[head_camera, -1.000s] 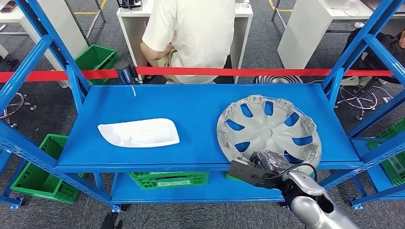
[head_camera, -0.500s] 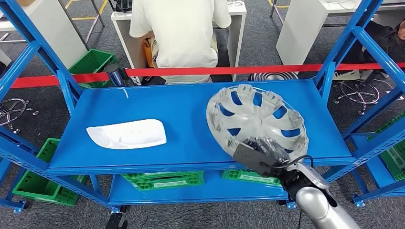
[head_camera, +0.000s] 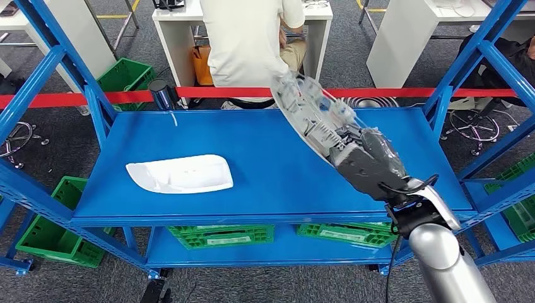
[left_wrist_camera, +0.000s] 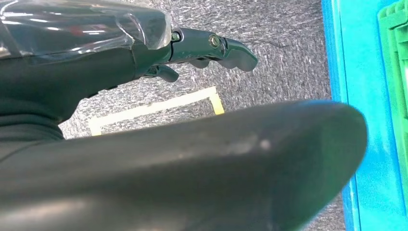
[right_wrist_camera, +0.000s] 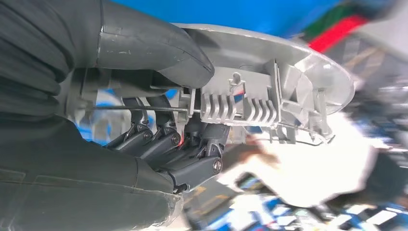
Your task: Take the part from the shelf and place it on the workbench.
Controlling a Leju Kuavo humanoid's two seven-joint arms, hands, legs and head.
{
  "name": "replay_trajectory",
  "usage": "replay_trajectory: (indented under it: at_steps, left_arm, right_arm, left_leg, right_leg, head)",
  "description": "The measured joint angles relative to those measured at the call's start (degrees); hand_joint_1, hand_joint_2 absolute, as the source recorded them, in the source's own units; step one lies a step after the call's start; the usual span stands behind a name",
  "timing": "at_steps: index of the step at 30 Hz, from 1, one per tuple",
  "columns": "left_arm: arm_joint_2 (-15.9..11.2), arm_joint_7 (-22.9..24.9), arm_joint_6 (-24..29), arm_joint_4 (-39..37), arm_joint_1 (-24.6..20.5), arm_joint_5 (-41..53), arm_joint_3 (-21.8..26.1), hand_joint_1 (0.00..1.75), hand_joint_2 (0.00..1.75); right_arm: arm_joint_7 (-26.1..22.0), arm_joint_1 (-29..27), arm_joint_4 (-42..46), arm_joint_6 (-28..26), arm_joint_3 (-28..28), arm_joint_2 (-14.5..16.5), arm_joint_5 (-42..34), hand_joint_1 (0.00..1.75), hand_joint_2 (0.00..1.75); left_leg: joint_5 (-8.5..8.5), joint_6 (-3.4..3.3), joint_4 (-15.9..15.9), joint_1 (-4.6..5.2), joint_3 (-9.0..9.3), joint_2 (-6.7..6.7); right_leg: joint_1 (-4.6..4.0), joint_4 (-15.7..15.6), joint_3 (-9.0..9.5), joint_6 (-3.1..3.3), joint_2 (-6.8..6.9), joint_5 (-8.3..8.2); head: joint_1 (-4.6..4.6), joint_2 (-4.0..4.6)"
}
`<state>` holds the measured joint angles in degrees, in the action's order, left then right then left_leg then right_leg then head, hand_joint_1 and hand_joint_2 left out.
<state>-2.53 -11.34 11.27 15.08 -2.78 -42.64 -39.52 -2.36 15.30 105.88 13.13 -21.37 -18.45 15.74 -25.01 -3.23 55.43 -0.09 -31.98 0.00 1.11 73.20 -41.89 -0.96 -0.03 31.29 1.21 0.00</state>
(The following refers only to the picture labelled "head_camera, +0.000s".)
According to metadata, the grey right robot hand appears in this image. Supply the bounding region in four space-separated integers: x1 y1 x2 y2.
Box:
327 125 413 201

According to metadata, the silver plastic wheel hubcap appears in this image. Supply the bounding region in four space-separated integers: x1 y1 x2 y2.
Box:
269 71 368 168

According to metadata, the chrome swivel chair base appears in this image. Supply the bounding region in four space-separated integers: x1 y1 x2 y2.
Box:
0 121 50 170
440 109 501 157

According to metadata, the person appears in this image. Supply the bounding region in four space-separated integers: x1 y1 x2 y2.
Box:
457 35 535 107
199 0 308 110

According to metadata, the white plastic mirror cover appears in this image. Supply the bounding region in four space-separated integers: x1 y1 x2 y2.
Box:
125 153 235 195

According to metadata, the orange bag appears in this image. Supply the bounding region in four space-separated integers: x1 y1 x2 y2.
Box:
192 45 215 87

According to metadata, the robot left foot plate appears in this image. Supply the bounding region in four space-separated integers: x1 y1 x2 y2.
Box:
139 267 173 303

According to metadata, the open green plastic crate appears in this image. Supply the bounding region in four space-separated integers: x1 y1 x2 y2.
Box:
16 175 118 270
96 57 158 112

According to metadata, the white cabinet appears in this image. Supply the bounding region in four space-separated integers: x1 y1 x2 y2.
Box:
29 0 118 95

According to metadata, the red barrier belt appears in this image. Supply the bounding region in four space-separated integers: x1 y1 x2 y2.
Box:
0 86 519 110

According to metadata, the grey coiled hose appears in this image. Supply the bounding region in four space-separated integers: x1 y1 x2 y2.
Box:
340 96 401 110

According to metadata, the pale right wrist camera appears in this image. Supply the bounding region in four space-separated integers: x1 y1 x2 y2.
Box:
405 177 462 232

